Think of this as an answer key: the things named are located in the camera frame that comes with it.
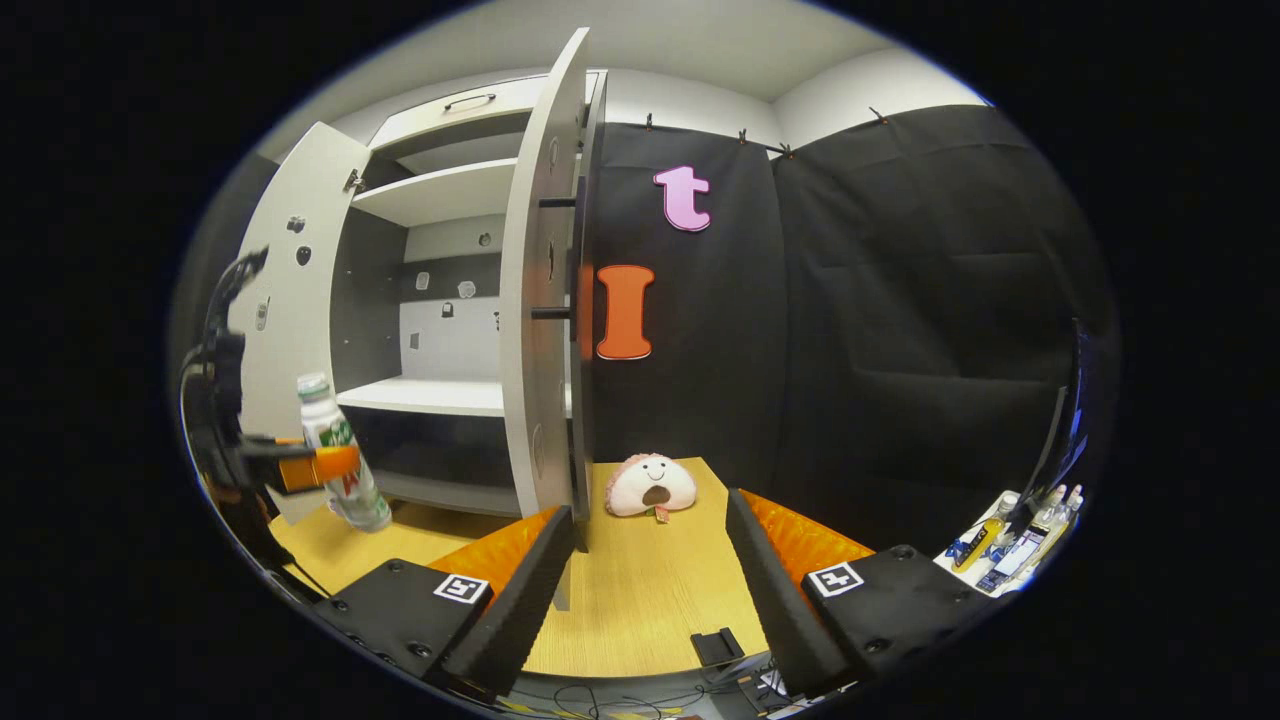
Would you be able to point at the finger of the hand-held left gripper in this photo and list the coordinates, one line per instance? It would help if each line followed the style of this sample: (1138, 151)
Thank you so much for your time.
(275, 440)
(320, 468)

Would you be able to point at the pink smiling plush toy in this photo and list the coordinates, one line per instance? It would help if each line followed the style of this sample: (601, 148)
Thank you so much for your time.
(650, 485)

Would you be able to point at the clear plastic bottle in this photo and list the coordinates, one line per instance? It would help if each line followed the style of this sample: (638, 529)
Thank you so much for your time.
(1050, 510)
(1072, 500)

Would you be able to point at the blue label packet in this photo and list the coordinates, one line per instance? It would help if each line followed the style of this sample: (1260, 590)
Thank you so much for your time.
(1010, 560)

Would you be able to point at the white plastic drink bottle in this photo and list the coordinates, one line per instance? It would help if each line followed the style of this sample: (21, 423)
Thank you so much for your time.
(320, 410)

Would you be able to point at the white cabinet door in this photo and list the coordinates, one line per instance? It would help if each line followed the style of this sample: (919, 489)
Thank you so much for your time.
(290, 330)
(535, 300)

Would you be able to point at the white cabinet drawer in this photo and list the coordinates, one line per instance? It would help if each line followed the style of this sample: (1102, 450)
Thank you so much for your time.
(450, 112)

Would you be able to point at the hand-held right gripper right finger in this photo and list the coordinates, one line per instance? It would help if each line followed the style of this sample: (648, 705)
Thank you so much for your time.
(780, 600)

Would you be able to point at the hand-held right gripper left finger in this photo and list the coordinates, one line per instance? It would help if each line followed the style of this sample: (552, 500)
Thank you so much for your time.
(525, 610)

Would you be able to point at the black backdrop cloth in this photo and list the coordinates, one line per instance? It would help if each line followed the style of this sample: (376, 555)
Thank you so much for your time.
(880, 330)

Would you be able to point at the small black stand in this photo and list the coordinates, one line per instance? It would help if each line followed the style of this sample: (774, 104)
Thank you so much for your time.
(717, 647)

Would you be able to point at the white open-shelf cabinet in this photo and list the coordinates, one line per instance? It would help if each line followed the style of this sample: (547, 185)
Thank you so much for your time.
(450, 395)

